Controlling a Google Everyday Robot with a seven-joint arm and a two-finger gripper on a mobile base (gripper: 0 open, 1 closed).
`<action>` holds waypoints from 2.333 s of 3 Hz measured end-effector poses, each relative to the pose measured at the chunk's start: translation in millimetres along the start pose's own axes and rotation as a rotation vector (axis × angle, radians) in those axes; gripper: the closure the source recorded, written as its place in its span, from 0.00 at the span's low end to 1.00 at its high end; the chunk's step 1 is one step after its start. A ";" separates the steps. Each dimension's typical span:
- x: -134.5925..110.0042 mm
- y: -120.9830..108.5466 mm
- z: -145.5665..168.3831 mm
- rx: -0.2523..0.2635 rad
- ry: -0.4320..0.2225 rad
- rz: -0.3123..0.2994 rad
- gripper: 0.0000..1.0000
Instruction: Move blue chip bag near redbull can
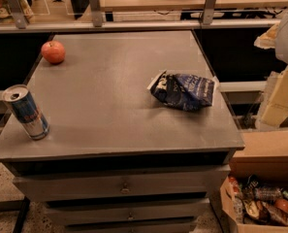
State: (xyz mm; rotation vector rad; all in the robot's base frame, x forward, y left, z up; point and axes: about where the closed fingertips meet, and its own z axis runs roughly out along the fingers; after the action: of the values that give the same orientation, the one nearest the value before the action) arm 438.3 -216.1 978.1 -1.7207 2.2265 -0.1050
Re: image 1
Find red bull can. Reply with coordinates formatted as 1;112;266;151
2;84;49;140

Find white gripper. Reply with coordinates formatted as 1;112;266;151
254;12;288;130

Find grey drawer cabinet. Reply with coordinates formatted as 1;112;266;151
0;30;244;233

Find blue chip bag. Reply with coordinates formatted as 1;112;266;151
147;71;215;112

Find red apple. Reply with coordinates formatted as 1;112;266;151
41;41;66;64

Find cardboard box of snacks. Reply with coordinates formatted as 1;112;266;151
220;176;288;233

